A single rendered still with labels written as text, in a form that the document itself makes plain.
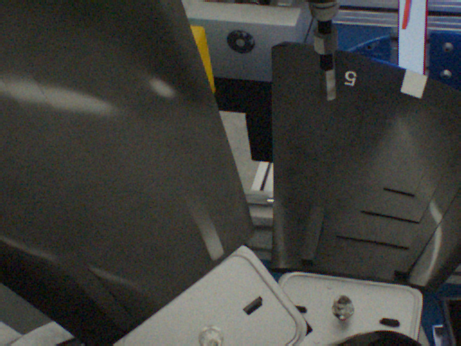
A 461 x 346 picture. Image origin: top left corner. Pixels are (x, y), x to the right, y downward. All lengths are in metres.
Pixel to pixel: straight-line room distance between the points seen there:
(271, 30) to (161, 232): 0.65
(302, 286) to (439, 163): 0.15
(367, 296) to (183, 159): 0.17
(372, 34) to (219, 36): 0.20
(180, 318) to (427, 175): 0.24
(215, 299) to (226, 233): 0.04
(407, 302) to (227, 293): 0.14
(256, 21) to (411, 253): 0.55
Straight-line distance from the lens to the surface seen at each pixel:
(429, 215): 0.66
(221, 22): 1.14
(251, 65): 1.17
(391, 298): 0.61
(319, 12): 0.42
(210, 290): 0.51
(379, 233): 0.64
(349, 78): 0.76
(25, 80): 0.49
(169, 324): 0.52
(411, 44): 0.88
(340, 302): 0.59
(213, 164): 0.50
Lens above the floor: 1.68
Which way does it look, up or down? 46 degrees down
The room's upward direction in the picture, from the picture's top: 10 degrees counter-clockwise
